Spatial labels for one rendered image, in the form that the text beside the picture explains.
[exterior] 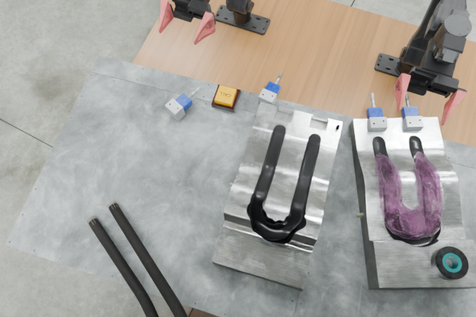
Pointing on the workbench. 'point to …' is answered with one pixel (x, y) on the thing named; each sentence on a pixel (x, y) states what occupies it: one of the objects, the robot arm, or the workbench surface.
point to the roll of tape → (438, 263)
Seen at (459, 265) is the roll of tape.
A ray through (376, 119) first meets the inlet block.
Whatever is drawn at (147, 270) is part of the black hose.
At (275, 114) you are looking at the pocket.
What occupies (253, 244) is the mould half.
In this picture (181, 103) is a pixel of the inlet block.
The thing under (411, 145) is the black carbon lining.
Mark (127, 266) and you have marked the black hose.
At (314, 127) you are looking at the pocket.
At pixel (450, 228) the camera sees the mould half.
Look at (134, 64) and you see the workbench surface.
